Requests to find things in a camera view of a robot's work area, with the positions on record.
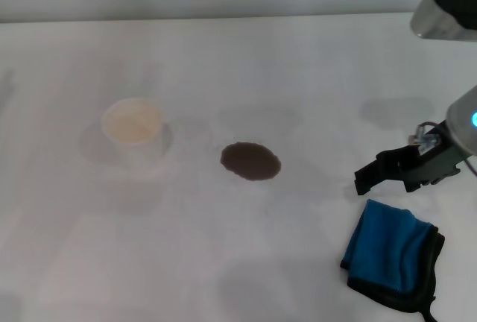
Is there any dark liquid stain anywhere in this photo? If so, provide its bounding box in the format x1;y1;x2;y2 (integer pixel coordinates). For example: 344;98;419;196
220;142;282;183

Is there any white paper cup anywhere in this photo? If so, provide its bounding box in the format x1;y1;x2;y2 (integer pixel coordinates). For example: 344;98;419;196
100;97;167;168

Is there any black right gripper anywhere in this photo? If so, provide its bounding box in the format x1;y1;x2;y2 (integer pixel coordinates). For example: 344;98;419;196
353;120;464;197

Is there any thin purple right arm cable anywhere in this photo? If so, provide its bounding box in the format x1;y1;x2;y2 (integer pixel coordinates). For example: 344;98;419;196
461;157;477;178

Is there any right wrist camera housing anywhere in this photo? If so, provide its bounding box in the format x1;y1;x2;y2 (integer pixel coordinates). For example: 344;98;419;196
408;0;477;43

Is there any blue rag with black edge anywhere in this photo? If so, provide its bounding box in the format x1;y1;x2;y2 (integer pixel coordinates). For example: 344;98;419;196
339;198;446;322

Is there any silver right gripper cable connector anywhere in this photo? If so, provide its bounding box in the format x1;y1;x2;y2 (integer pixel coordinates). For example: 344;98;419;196
408;121;441;155

